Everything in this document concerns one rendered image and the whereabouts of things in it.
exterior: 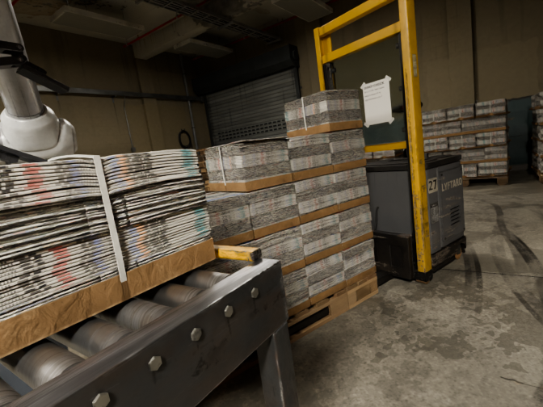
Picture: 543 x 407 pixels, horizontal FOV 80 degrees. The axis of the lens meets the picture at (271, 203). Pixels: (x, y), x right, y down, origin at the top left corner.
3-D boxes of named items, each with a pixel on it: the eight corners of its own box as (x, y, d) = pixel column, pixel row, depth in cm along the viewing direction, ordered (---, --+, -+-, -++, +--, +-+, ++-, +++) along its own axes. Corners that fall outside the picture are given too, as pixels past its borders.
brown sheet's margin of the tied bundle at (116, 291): (73, 270, 70) (69, 252, 70) (145, 291, 53) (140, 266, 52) (42, 282, 66) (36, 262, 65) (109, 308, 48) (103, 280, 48)
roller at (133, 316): (25, 283, 71) (35, 302, 72) (156, 325, 43) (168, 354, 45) (49, 270, 75) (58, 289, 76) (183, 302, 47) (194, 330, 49)
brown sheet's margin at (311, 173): (254, 182, 197) (253, 174, 196) (291, 174, 213) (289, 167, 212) (294, 181, 166) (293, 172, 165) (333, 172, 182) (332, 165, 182)
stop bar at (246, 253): (137, 245, 89) (136, 238, 89) (263, 256, 64) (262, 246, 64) (127, 249, 87) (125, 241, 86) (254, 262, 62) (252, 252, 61)
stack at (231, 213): (133, 377, 161) (96, 214, 148) (307, 292, 227) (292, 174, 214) (157, 423, 130) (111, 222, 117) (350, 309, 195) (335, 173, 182)
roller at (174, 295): (56, 274, 76) (69, 290, 78) (191, 307, 48) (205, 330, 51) (76, 261, 79) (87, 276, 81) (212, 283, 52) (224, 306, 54)
